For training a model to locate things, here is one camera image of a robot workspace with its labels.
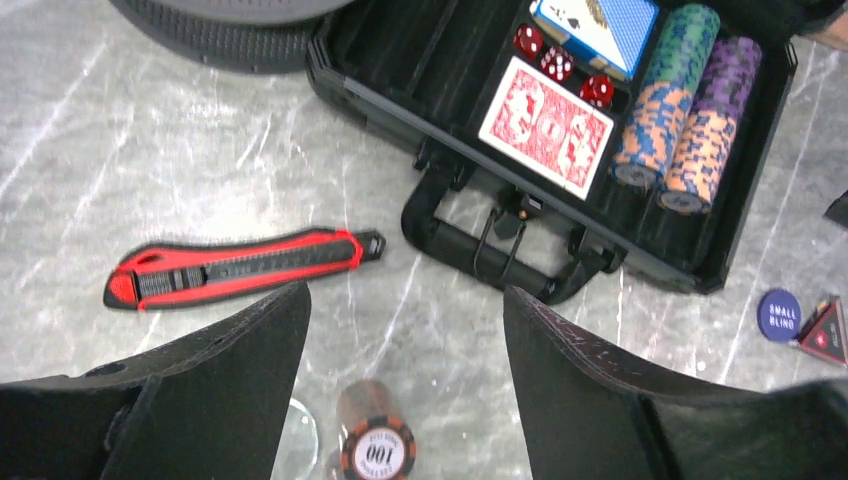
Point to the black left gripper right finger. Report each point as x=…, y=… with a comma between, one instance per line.
x=592, y=410

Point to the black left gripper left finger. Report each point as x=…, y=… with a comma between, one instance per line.
x=209, y=405

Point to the orange poker chip stack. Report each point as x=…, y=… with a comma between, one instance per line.
x=377, y=443

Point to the black poker set case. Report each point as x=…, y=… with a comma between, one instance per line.
x=425, y=72

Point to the clear round lid left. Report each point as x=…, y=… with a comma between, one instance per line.
x=299, y=445

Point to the red black utility knife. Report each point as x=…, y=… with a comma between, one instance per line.
x=167, y=275

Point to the blue small blind button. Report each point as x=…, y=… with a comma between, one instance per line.
x=778, y=316

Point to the red triangle token upper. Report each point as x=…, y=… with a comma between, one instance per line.
x=823, y=335

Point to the green orange chip stack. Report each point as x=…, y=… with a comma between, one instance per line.
x=652, y=130

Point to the red playing card deck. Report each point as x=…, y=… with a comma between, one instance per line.
x=546, y=128

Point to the red die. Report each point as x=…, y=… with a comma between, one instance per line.
x=557, y=64
x=528, y=41
x=598, y=91

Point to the black filament spool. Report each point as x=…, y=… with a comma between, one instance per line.
x=248, y=37

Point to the purple orange chip stack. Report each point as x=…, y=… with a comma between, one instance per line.
x=693, y=178

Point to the blue playing card deck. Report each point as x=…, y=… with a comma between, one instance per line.
x=609, y=35

